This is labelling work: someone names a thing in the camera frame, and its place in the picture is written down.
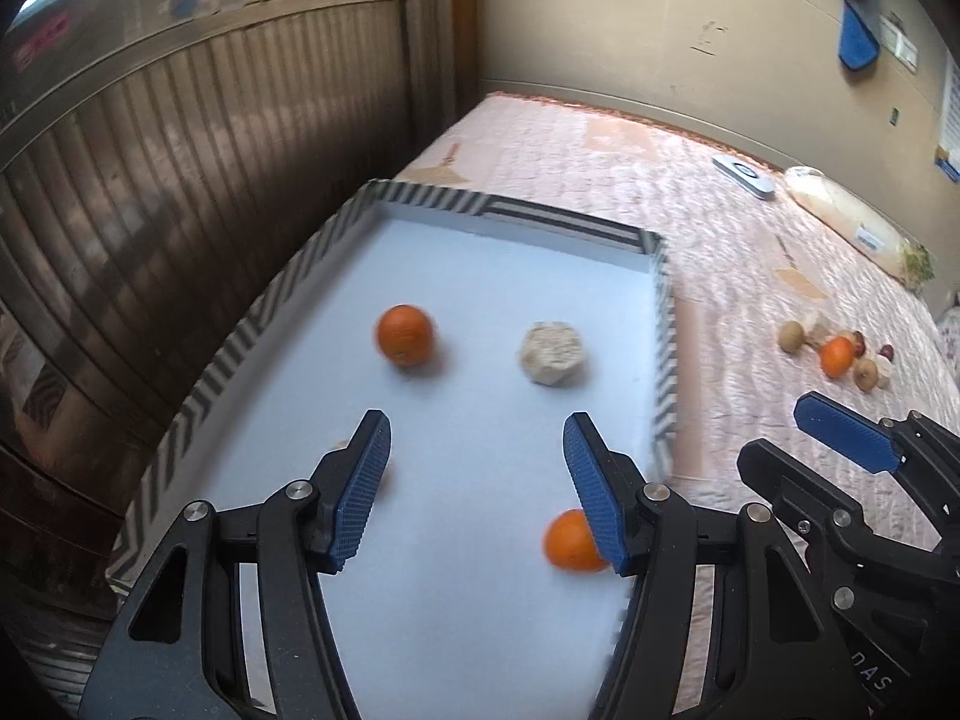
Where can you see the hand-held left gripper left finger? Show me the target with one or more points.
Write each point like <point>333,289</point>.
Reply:
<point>361,491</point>

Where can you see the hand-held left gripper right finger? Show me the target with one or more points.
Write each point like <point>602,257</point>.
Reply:
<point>596,499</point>

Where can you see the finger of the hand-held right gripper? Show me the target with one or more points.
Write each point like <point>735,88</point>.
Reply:
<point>780,472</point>
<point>847,431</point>

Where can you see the orange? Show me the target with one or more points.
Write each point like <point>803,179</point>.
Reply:
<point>570,544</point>
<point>405,335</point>
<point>837,358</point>

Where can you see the brown longan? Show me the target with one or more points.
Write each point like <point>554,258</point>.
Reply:
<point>790,335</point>
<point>866,372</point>

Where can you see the dark red date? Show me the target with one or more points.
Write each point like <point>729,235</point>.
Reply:
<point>887,352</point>
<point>858,345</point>

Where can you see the beige rough walnut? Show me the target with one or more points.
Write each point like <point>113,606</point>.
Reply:
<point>551,354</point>

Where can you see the striped box with white inside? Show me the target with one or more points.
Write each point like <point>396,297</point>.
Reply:
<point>465,292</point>

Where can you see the white daikon in plastic wrap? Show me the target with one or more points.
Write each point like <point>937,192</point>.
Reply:
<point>855,229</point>

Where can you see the white square device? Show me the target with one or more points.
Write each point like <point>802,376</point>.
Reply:
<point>742,175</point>

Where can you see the pink quilted bedspread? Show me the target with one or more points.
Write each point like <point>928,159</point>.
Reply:
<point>600,172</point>

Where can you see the brown slatted wooden panel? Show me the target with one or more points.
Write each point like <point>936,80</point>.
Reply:
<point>187,202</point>

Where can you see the blue hanging cloth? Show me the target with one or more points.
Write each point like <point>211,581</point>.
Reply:
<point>855,22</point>

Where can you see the wall poster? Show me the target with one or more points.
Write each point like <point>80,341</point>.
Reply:
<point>949,127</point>

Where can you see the white wall switch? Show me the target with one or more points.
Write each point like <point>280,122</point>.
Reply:
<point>900,41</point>

